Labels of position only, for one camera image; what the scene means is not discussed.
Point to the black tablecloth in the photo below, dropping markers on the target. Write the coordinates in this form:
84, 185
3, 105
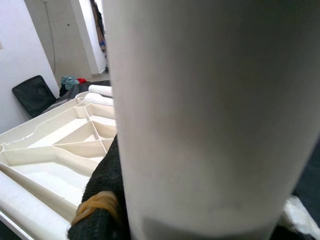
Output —
310, 175

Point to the hanging clothes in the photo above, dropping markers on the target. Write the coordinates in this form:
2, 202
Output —
100, 32

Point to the white plastic table top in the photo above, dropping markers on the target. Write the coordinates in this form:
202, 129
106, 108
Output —
62, 150

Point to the tan rubber band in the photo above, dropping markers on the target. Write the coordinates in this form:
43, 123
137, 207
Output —
97, 205

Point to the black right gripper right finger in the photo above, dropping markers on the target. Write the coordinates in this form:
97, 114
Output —
297, 217

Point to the red cloth item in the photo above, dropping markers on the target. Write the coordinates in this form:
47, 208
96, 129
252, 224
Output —
82, 80

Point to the teal plush toy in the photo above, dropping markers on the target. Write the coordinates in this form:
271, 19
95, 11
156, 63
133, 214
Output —
68, 81

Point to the black folding chair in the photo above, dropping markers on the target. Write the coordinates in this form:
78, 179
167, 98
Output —
35, 97

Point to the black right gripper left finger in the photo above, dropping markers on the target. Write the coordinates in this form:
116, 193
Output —
105, 180

